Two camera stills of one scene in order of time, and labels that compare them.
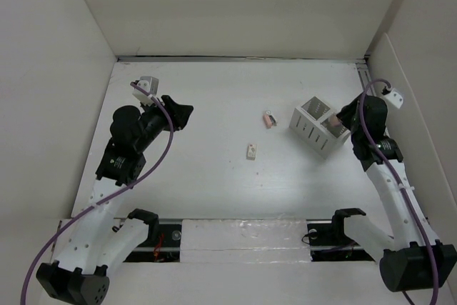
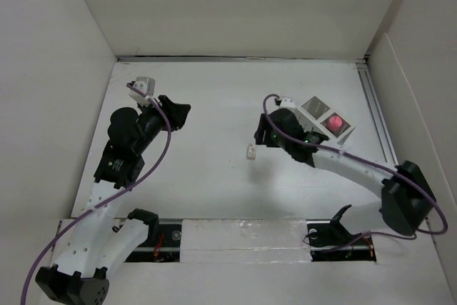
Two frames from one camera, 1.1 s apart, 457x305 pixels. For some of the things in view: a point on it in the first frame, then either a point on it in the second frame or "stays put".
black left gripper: (179, 112) stays put
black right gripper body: (348, 115) -> (271, 138)
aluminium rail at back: (244, 59) stays put
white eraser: (251, 152) stays put
